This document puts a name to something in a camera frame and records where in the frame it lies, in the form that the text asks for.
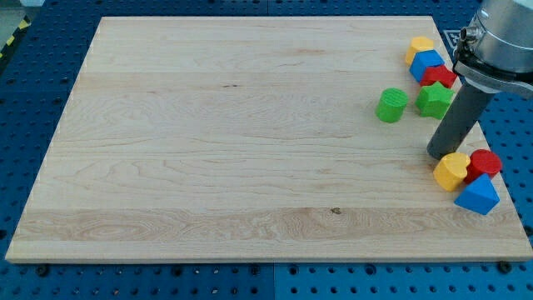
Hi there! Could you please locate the wooden board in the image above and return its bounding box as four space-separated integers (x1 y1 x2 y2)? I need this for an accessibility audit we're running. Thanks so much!
6 16 532 263

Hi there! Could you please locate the yellow hexagon block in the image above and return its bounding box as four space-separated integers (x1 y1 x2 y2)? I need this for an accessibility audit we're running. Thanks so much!
405 36 434 66

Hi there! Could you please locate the green star block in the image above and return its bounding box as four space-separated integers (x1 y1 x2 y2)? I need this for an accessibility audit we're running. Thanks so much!
415 82 454 120

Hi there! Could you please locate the blue cube block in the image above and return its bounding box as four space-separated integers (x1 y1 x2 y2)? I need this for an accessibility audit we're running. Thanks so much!
409 50 445 82

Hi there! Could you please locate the yellow heart block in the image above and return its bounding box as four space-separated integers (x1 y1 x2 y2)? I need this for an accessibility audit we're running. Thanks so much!
433 152 471 192

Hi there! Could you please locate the blue triangle block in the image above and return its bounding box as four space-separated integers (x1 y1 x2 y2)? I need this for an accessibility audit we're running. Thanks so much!
454 174 500 215

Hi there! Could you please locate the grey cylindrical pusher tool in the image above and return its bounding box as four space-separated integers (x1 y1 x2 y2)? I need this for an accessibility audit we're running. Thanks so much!
426 82 495 160

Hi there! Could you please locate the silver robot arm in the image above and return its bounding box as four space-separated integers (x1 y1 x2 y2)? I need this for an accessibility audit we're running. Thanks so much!
426 0 532 160

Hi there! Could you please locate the red cylinder block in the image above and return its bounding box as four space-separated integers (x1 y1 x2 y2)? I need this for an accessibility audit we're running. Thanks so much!
464 149 503 184

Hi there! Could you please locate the green cylinder block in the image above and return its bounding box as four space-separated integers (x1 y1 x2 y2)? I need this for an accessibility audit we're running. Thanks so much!
375 87 409 123

